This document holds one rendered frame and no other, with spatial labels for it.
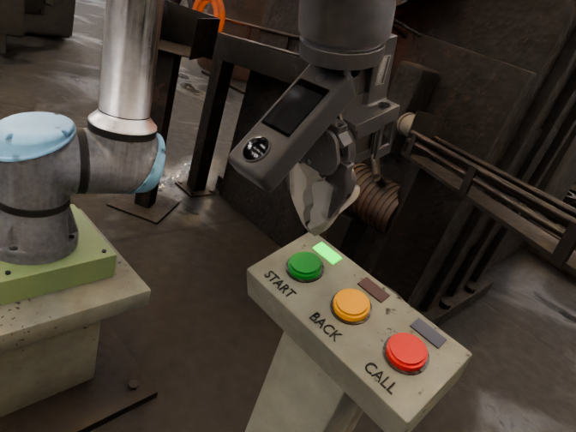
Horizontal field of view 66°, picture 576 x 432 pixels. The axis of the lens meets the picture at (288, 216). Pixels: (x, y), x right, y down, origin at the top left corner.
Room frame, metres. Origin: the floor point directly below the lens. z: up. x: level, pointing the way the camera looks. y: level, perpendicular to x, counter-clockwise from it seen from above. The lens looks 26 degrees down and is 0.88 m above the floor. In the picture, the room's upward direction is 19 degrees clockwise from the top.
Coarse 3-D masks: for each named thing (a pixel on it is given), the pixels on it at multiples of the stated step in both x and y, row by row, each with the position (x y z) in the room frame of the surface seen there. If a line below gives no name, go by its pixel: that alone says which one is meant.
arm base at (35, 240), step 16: (0, 208) 0.58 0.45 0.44; (64, 208) 0.64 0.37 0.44; (0, 224) 0.58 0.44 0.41; (16, 224) 0.58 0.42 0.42; (32, 224) 0.59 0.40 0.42; (48, 224) 0.60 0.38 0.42; (64, 224) 0.63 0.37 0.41; (0, 240) 0.57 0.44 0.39; (16, 240) 0.58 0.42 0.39; (32, 240) 0.58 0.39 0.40; (48, 240) 0.60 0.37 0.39; (64, 240) 0.62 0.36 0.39; (0, 256) 0.56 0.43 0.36; (16, 256) 0.56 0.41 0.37; (32, 256) 0.57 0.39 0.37; (48, 256) 0.59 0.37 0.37; (64, 256) 0.62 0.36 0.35
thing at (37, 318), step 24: (120, 264) 0.71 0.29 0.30; (72, 288) 0.61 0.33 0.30; (96, 288) 0.63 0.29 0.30; (120, 288) 0.65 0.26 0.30; (144, 288) 0.67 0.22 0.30; (0, 312) 0.50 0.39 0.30; (24, 312) 0.52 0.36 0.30; (48, 312) 0.54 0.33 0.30; (72, 312) 0.55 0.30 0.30; (96, 312) 0.58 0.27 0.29; (120, 312) 0.62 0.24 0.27; (0, 336) 0.46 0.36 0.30; (24, 336) 0.49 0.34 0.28; (48, 336) 0.52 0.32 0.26
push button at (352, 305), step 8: (336, 296) 0.41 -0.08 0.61; (344, 296) 0.40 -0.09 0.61; (352, 296) 0.41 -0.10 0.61; (360, 296) 0.41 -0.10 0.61; (336, 304) 0.40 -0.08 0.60; (344, 304) 0.39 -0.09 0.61; (352, 304) 0.39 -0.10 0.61; (360, 304) 0.40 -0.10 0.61; (368, 304) 0.40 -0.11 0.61; (336, 312) 0.39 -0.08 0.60; (344, 312) 0.39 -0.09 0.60; (352, 312) 0.39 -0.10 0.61; (360, 312) 0.39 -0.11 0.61; (368, 312) 0.39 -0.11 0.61; (352, 320) 0.38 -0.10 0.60; (360, 320) 0.39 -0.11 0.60
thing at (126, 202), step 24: (168, 24) 1.57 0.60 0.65; (192, 24) 1.56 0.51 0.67; (216, 24) 1.53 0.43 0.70; (168, 48) 1.42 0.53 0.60; (192, 48) 1.36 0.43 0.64; (168, 72) 1.43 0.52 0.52; (168, 96) 1.44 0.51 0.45; (168, 120) 1.47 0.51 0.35; (144, 192) 1.43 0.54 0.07; (144, 216) 1.37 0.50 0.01
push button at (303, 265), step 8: (296, 256) 0.45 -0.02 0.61; (304, 256) 0.45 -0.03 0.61; (312, 256) 0.45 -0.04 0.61; (288, 264) 0.44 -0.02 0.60; (296, 264) 0.44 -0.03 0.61; (304, 264) 0.44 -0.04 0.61; (312, 264) 0.44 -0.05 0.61; (320, 264) 0.45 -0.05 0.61; (296, 272) 0.43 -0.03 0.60; (304, 272) 0.43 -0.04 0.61; (312, 272) 0.43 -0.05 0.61; (320, 272) 0.44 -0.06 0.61
